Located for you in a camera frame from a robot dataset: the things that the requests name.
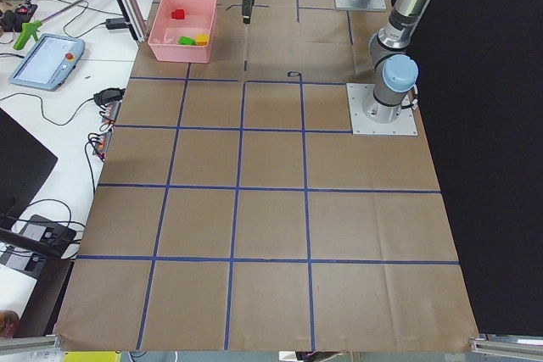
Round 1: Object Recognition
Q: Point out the yellow toy block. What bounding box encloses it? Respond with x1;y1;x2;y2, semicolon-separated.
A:
195;33;210;47

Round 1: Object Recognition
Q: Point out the red toy block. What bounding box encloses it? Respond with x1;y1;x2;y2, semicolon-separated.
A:
171;8;186;20

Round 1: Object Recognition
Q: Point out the black usb hub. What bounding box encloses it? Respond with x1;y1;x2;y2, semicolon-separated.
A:
20;214;76;259

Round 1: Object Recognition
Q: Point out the black laptop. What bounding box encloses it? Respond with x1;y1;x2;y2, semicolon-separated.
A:
1;109;58;228

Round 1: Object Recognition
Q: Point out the pink plastic box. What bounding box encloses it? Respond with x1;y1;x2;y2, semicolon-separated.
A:
148;0;217;64

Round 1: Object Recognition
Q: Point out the grey power strip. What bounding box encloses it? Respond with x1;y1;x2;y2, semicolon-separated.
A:
88;101;121;161

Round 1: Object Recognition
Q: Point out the reacher grabber tool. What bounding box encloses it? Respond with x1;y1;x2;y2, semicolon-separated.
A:
13;0;88;51

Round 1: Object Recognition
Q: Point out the black power adapter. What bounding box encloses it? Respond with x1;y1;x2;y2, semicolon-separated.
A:
104;18;127;31

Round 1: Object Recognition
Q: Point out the green toy block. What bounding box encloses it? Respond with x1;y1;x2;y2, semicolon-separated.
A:
177;36;196;46

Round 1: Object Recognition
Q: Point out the teach pendant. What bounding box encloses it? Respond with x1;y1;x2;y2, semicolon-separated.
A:
8;34;86;91

